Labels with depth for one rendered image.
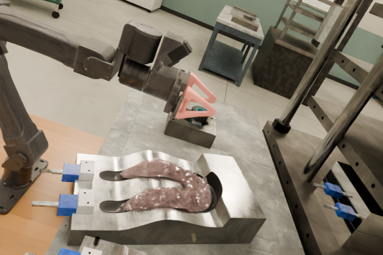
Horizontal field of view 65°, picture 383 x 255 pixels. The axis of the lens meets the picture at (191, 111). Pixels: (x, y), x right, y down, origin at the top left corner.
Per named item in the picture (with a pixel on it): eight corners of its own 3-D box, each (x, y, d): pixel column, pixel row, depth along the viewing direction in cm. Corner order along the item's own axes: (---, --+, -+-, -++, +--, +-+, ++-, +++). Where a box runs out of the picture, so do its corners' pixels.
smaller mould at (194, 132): (163, 134, 121) (168, 120, 118) (167, 116, 134) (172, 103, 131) (210, 149, 124) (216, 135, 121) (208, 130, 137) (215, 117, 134)
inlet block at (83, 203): (28, 220, 67) (31, 204, 65) (32, 202, 71) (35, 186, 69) (89, 221, 72) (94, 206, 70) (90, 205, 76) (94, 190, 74)
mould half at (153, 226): (66, 245, 68) (74, 213, 63) (73, 167, 89) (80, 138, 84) (249, 243, 88) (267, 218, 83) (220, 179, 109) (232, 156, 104)
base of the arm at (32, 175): (53, 142, 84) (28, 134, 83) (8, 191, 66) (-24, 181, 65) (49, 163, 87) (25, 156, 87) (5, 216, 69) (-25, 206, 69)
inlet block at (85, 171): (36, 185, 76) (39, 169, 73) (39, 171, 80) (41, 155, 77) (90, 188, 81) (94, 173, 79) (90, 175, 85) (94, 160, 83)
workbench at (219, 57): (196, 70, 448) (219, 11, 408) (210, 43, 618) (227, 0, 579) (240, 87, 448) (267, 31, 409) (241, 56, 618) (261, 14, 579)
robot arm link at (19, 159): (47, 136, 76) (24, 128, 76) (27, 156, 69) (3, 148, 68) (43, 155, 79) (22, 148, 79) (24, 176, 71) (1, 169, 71)
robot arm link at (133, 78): (159, 59, 63) (129, 46, 63) (155, 68, 58) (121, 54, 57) (150, 87, 66) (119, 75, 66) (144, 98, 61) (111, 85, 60)
